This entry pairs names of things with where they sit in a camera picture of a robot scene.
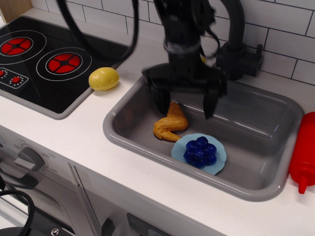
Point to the toy chicken wing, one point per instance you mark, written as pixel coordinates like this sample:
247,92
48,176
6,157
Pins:
175,120

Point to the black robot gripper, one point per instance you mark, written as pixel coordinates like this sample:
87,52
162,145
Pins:
185,73

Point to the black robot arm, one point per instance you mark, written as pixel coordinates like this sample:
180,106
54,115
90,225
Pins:
184,22

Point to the light blue toy plate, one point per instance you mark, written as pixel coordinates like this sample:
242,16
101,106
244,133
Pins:
180,148

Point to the red ketchup bottle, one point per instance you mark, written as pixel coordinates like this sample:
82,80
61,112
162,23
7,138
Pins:
302,165

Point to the blue toy blueberries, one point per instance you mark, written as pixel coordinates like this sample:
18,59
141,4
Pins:
200,153

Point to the toy fried egg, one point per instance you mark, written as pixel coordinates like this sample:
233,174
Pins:
204,59

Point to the black toy stove top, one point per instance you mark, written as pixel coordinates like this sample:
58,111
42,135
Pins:
43,67

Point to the dark grey toy faucet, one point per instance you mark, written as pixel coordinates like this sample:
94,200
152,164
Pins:
233,58

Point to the yellow toy potato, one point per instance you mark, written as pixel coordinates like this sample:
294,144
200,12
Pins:
104,78

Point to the grey oven knob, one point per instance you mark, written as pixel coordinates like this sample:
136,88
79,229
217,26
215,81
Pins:
29,159

